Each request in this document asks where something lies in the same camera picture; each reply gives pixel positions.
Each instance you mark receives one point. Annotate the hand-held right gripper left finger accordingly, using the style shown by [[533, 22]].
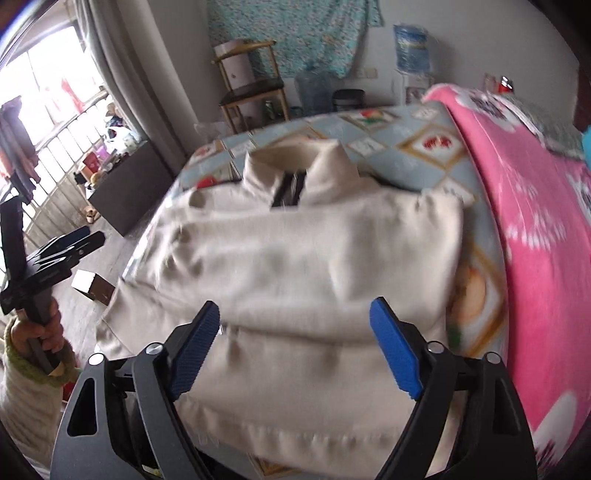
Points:
[[196, 350]]

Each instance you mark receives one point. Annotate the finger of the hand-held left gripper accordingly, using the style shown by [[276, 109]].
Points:
[[69, 237], [78, 249]]

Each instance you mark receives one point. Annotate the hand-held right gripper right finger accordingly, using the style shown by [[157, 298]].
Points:
[[397, 350]]

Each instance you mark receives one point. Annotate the cream zip jacket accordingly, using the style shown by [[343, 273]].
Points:
[[300, 249]]

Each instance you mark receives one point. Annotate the person's left forearm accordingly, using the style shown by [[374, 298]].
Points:
[[27, 406]]

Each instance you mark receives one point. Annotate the dark hanging clothes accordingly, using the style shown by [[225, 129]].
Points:
[[18, 147]]

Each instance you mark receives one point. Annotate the person's left hand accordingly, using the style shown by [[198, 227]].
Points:
[[51, 330]]

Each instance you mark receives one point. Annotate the pair of slippers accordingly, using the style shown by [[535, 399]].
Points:
[[91, 214]]

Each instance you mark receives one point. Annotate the brown cardboard box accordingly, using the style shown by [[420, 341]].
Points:
[[94, 288]]

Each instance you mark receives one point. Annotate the dark low cabinet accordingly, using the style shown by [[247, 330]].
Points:
[[134, 189]]

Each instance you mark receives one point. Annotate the pink printed blanket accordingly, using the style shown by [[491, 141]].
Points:
[[545, 258]]

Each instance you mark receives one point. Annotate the white plastic bag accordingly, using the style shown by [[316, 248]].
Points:
[[210, 131]]

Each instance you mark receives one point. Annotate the grey curtain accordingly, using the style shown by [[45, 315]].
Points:
[[129, 69]]

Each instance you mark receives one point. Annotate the blue patterned bed sheet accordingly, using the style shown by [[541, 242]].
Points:
[[406, 138]]

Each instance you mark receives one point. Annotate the wooden chair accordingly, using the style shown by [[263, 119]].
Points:
[[251, 90]]

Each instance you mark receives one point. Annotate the tall white box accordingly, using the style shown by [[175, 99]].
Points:
[[233, 60]]

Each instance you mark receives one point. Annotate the black trash bin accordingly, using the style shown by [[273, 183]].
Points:
[[348, 99]]

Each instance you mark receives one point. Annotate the white water dispenser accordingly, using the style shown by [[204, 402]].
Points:
[[413, 90]]

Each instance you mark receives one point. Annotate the grey lace cloth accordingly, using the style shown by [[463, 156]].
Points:
[[554, 129]]

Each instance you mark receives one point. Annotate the clear empty water jug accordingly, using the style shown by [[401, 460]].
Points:
[[314, 90]]

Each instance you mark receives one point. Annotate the red thermos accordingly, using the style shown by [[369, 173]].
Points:
[[505, 84]]

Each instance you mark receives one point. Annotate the wall socket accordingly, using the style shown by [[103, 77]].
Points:
[[369, 73]]

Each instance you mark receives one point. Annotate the teal floral wall cloth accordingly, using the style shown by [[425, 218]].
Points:
[[295, 32]]

